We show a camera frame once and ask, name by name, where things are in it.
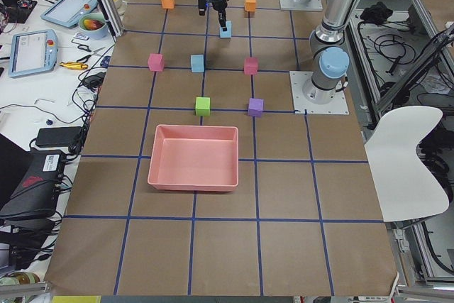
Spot orange foam block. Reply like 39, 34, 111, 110
244, 0, 257, 13
161, 0, 175, 9

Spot black power adapter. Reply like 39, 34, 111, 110
35, 126, 82, 148

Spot red foam block near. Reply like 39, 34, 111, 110
148, 53, 165, 72

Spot orange foam block near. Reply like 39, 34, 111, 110
161, 0, 175, 9

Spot orange foam block far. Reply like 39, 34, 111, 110
244, 0, 257, 13

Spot white chair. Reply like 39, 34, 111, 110
365, 106, 449, 222

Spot brass cylinder tool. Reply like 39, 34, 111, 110
60, 62, 89, 70

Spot light blue foam block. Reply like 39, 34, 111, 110
219, 21, 232, 38

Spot scissors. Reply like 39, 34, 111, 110
76, 47, 104, 64

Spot purple foam block far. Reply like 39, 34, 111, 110
248, 98, 265, 118

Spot green foam block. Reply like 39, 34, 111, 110
195, 97, 211, 116

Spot teach pendant tablet far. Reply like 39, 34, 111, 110
40, 0, 98, 28

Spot light blue worn block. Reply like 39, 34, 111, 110
190, 55, 205, 73

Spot black laptop computer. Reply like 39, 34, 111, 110
1, 136, 66, 224

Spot teach pendant tablet near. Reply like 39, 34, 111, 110
9, 29, 57, 78

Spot teach pendant tablet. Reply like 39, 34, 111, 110
40, 0, 98, 28
9, 29, 57, 78

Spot red foam block far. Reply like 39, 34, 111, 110
243, 57, 258, 75

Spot pink plastic tray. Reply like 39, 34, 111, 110
148, 124, 239, 192

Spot bowl with fruit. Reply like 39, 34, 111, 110
79, 13, 109, 40

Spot red foam block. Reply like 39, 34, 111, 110
243, 57, 258, 75
148, 53, 165, 72

